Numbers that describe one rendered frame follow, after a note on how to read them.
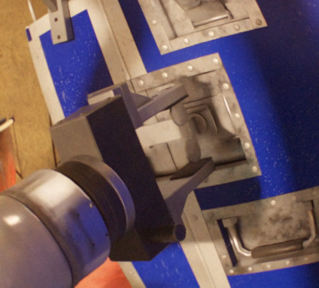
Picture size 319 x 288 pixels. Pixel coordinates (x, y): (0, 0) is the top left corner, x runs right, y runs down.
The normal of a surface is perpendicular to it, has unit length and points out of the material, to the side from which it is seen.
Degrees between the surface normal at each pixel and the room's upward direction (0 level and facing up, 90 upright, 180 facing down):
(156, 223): 90
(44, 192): 41
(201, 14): 119
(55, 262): 96
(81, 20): 90
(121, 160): 90
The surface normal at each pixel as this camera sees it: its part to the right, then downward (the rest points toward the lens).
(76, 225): 0.69, -0.36
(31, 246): 0.76, -0.55
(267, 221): -0.51, 0.37
